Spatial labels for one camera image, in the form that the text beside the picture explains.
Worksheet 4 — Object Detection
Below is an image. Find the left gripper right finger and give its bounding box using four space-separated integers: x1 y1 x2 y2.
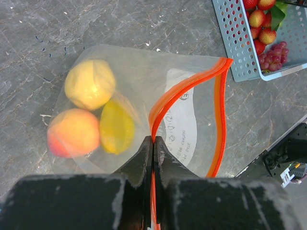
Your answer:
153 137 304 230

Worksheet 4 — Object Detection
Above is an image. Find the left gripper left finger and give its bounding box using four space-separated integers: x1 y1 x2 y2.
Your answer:
0 136 153 230

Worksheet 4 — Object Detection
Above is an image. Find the yellow star fruit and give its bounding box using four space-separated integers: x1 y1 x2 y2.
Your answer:
99 100 135 155

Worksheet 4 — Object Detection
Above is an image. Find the orange peach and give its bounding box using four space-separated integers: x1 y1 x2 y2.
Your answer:
47 108 100 158

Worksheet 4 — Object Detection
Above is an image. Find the clear zip top bag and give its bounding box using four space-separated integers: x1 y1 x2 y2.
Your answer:
48 45 233 226

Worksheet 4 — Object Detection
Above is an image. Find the yellow lemon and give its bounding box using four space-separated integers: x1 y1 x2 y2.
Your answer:
64 59 116 111

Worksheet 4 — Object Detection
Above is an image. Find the purple grapes bunch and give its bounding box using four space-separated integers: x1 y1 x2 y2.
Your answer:
258 41 289 74

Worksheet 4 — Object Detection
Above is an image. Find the light blue plastic basket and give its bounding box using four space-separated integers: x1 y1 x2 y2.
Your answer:
213 0 307 82

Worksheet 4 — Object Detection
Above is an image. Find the red yellow strawberry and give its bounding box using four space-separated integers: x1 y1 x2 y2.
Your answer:
258 28 277 45
248 10 266 27
257 0 276 11

